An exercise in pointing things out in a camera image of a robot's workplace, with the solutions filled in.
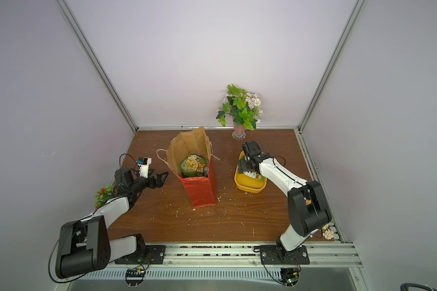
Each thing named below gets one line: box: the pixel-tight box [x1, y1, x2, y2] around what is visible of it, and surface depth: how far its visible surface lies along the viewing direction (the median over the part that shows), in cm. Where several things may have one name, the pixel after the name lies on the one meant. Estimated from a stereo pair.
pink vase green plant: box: [216, 84, 264, 141], surface depth 94 cm
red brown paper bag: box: [156, 126, 221, 208], surface depth 86 cm
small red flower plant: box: [94, 184, 118, 210], surface depth 76 cm
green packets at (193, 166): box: [179, 153, 209, 178], surface depth 97 cm
